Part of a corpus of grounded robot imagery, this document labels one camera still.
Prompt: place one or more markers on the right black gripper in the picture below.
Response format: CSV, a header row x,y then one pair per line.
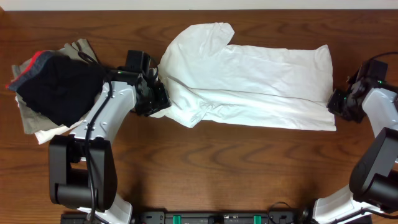
x,y
333,106

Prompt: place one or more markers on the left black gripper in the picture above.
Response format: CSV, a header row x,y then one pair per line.
x,y
158,98

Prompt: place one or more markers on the white graphic t-shirt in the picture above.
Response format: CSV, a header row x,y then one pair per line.
x,y
210,79

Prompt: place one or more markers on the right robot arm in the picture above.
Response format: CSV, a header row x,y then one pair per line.
x,y
372,188

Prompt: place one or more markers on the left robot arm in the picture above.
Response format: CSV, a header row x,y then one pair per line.
x,y
82,173

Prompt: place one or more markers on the black folded garment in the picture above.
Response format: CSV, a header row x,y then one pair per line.
x,y
58,87

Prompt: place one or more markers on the white folded garment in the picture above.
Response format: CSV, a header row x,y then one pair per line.
x,y
49,135

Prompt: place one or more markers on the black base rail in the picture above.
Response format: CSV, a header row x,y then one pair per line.
x,y
202,218

